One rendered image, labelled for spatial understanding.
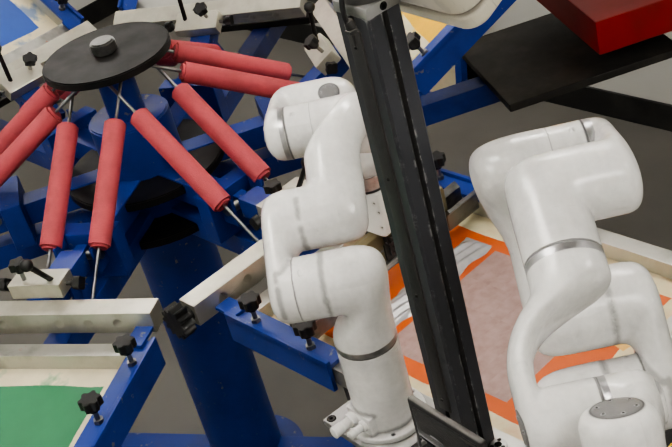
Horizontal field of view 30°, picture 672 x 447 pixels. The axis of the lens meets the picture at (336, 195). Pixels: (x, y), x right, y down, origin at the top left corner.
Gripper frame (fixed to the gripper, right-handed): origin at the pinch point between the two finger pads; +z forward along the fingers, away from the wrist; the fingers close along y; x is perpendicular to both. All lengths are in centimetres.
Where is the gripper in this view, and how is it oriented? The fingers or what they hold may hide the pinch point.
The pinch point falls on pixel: (384, 246)
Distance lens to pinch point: 251.8
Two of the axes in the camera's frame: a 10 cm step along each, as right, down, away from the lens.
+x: 6.9, -5.0, 5.2
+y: 6.9, 2.4, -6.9
